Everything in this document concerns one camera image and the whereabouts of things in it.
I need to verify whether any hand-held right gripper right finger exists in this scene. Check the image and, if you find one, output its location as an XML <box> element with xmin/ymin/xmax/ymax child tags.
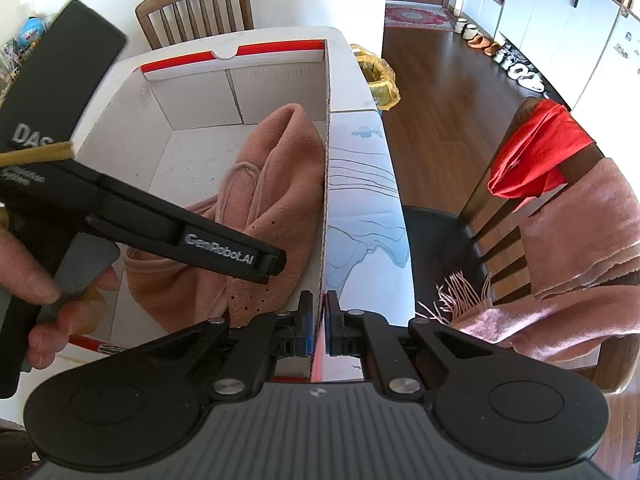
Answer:
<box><xmin>324</xmin><ymin>291</ymin><xmax>522</xmax><ymax>398</ymax></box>

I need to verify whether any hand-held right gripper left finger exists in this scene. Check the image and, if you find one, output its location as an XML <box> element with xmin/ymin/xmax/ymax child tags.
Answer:
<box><xmin>107</xmin><ymin>290</ymin><xmax>316</xmax><ymax>403</ymax></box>

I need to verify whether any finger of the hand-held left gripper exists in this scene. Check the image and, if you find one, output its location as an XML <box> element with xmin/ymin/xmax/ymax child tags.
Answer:
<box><xmin>253</xmin><ymin>245</ymin><xmax>287</xmax><ymax>286</ymax></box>

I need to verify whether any pink fleece hat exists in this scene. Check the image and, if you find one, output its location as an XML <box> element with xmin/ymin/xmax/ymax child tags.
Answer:
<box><xmin>122</xmin><ymin>103</ymin><xmax>329</xmax><ymax>333</ymax></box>

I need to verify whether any red and white cardboard box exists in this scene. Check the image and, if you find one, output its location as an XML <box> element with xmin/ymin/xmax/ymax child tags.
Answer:
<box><xmin>66</xmin><ymin>38</ymin><xmax>335</xmax><ymax>382</ymax></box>

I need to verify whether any person's left hand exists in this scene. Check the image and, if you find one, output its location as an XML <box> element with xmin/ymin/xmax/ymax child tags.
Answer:
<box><xmin>0</xmin><ymin>232</ymin><xmax>122</xmax><ymax>369</ymax></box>

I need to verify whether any pile of toys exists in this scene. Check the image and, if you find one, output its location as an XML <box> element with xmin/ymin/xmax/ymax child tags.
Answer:
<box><xmin>0</xmin><ymin>12</ymin><xmax>51</xmax><ymax>92</ymax></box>

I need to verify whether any blue toy ball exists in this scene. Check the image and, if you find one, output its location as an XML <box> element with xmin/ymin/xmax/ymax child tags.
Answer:
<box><xmin>17</xmin><ymin>16</ymin><xmax>47</xmax><ymax>44</ymax></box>

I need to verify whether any black seat cushion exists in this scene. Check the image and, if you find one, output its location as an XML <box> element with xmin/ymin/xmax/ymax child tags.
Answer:
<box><xmin>402</xmin><ymin>205</ymin><xmax>496</xmax><ymax>332</ymax></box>

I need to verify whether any yellow plastic bag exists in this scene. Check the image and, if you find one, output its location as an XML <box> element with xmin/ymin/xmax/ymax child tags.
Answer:
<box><xmin>350</xmin><ymin>44</ymin><xmax>402</xmax><ymax>111</ymax></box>

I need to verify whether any pink fringed scarf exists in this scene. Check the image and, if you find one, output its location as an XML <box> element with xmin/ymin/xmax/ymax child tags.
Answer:
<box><xmin>417</xmin><ymin>157</ymin><xmax>640</xmax><ymax>367</ymax></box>

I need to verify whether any red garment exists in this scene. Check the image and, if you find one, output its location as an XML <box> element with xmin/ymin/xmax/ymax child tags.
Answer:
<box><xmin>487</xmin><ymin>99</ymin><xmax>599</xmax><ymax>200</ymax></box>

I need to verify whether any red patterned rug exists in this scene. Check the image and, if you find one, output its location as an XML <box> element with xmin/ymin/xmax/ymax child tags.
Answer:
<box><xmin>384</xmin><ymin>2</ymin><xmax>457</xmax><ymax>32</ymax></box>

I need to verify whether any row of shoes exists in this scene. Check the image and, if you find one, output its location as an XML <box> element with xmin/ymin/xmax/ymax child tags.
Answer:
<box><xmin>452</xmin><ymin>17</ymin><xmax>549</xmax><ymax>99</ymax></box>

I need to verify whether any dark bag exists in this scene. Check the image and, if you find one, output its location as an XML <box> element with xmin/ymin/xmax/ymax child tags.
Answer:
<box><xmin>0</xmin><ymin>417</ymin><xmax>34</xmax><ymax>464</ymax></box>

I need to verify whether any low white shelf cabinet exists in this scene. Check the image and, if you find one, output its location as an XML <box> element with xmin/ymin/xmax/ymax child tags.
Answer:
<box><xmin>460</xmin><ymin>0</ymin><xmax>506</xmax><ymax>24</ymax></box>

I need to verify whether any white wardrobe cabinet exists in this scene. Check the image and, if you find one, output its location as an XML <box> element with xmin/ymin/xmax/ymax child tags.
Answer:
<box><xmin>497</xmin><ymin>0</ymin><xmax>626</xmax><ymax>107</ymax></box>

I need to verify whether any white fridge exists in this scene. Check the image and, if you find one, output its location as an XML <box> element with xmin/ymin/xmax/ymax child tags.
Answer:
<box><xmin>570</xmin><ymin>10</ymin><xmax>640</xmax><ymax>122</ymax></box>

